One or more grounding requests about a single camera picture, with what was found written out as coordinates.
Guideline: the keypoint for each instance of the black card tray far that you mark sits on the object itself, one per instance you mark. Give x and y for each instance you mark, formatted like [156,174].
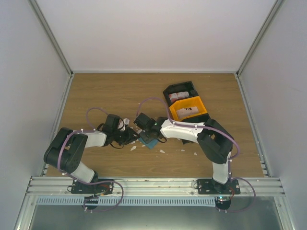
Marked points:
[179,91]

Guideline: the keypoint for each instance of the slotted grey cable duct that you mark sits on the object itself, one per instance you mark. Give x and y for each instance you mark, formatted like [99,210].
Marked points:
[128,201]

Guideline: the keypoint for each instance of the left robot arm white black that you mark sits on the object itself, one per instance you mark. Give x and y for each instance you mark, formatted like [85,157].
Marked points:
[66,149]

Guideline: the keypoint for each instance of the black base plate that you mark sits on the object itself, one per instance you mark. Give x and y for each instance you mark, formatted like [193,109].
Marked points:
[105,187]
[211,187]

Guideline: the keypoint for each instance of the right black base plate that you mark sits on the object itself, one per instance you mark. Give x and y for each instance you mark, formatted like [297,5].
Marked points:
[211,187]

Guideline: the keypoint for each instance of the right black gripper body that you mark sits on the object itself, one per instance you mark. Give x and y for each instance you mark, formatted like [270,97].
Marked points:
[147,139]

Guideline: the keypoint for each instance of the pink white card in orange tray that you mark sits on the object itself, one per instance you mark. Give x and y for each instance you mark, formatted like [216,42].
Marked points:
[185,112]

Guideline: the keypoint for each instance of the orange card tray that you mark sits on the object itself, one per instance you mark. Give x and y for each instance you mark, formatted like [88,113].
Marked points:
[185,103]

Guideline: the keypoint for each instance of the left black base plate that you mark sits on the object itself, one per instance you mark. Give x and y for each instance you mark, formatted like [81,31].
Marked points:
[105,187]

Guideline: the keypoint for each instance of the red white cards in tray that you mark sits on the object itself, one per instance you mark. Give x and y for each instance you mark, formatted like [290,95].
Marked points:
[178,95]

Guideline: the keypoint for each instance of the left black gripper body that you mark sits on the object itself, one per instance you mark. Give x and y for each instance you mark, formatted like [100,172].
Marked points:
[120,137]

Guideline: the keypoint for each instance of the aluminium front rail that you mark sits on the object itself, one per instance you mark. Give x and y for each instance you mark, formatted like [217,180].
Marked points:
[186,187]

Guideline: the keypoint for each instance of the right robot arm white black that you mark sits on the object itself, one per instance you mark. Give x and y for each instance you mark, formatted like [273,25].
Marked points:
[215,142]

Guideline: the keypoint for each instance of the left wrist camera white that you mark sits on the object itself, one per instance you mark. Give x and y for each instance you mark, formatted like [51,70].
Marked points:
[125,122]

